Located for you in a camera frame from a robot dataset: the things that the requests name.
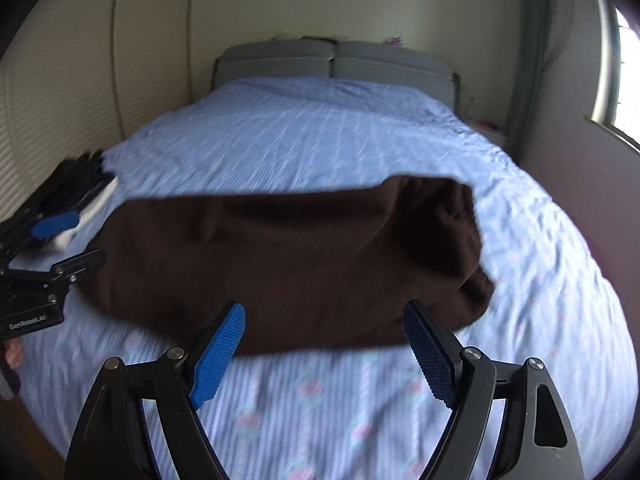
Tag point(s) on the person's left hand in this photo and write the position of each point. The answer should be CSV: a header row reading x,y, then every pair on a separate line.
x,y
14,352

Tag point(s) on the cream louvered wardrobe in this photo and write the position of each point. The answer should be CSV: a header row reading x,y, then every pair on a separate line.
x,y
84,74

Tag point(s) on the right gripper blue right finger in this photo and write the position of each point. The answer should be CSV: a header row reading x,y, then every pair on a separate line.
x,y
536,439

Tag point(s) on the grey padded headboard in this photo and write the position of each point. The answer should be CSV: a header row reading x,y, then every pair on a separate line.
x,y
328,58

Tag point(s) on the black folded clothes pile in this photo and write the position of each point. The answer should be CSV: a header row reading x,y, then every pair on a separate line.
x,y
73,186

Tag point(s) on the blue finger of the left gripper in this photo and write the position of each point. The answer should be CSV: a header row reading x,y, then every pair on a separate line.
x,y
74,268
32,231

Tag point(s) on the dark brown knit pants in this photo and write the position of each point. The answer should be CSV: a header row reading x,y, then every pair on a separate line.
x,y
326,270

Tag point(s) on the window with frame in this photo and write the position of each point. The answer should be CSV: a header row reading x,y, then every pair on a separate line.
x,y
616,108

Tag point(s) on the grey-green curtain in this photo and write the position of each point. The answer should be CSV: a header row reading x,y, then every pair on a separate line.
x,y
535,24

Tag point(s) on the white bedside table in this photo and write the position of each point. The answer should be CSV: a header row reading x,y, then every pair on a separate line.
x,y
490,132

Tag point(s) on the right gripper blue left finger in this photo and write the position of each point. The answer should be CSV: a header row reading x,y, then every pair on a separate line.
x,y
111,439

